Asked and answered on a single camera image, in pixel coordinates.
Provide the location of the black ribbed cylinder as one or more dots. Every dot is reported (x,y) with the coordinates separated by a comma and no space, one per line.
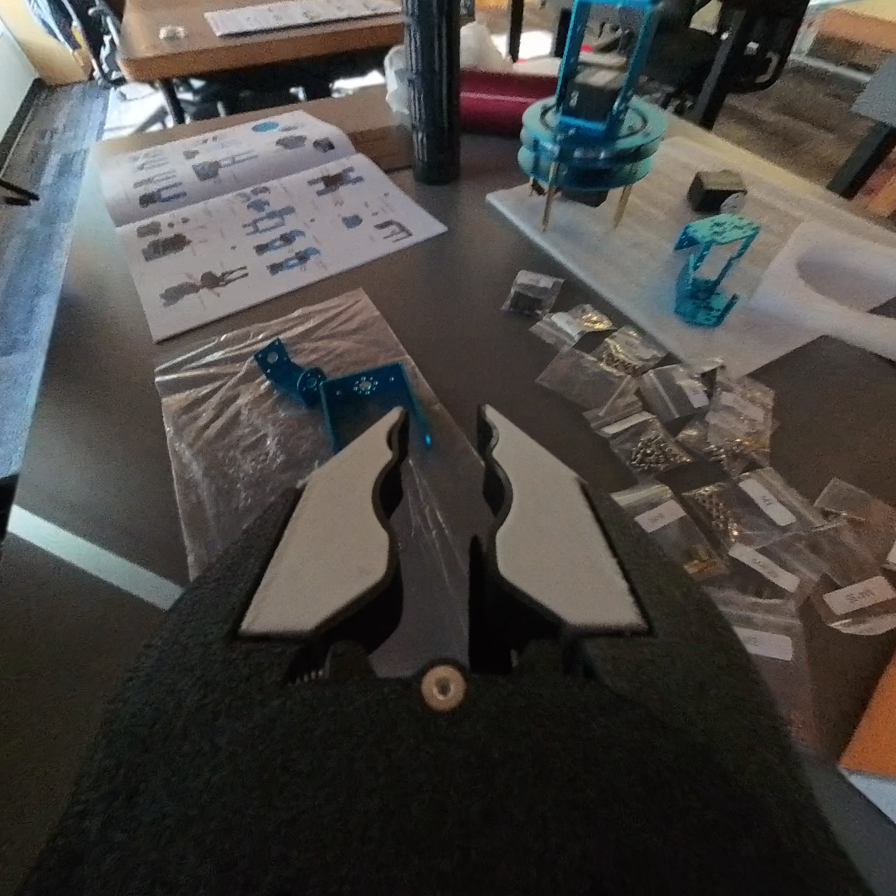
(434,91)

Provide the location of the orange cardboard box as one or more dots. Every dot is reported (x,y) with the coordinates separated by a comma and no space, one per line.
(875,735)

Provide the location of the assembly instruction manual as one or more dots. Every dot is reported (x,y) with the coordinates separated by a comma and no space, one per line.
(280,245)

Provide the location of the dark grey desk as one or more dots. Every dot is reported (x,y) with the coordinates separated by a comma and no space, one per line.
(476,280)

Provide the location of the small teal metal bracket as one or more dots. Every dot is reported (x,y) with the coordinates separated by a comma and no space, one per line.
(276,364)

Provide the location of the white paper sheet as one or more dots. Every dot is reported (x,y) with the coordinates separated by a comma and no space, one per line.
(301,17)

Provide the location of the teal metal U bracket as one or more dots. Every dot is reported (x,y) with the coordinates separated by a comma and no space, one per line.
(364,392)

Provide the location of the teal metal bracket block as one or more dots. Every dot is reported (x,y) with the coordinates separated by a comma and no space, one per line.
(714,273)

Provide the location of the black servo motor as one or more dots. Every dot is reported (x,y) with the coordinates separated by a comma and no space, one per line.
(714,189)

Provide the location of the white plastic wrap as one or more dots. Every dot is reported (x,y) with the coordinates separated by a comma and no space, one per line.
(483,49)

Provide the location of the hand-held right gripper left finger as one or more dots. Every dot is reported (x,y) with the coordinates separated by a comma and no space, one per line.
(322,560)

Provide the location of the pile of small hardware bags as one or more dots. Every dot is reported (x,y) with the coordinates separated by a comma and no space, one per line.
(700,434)

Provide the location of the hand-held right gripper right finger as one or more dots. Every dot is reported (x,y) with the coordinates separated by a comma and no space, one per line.
(567,560)

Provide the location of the red round object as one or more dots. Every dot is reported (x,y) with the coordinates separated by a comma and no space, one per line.
(504,101)

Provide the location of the teal robot assembly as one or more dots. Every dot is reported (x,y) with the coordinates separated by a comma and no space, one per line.
(595,133)

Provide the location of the large clear plastic bag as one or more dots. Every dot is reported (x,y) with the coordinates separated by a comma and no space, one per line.
(224,434)

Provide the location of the white foam sheet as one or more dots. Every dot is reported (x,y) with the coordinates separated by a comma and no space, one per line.
(616,266)

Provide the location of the white foam block with recess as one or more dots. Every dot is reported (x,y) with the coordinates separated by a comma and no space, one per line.
(826,280)

